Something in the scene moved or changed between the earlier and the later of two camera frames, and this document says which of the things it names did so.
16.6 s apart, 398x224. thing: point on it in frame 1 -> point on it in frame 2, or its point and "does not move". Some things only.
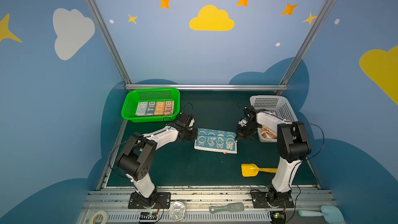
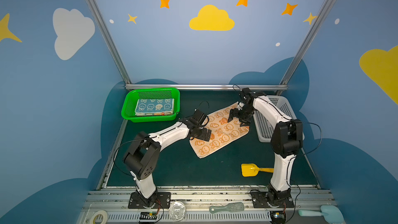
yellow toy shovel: [251, 169] does not move
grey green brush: [231, 207] does not move
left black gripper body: [190, 134] -> [204, 134]
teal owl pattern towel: [215, 140] -> [155, 106]
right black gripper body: [243, 129] -> [238, 114]
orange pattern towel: [268, 133] -> [223, 132]
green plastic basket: [147, 105] does not move
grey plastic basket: [279, 111] does not move
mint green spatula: [330, 213] does not move
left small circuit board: [147, 217] does not move
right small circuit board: [278, 217] does not move
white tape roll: [104, 214] does not move
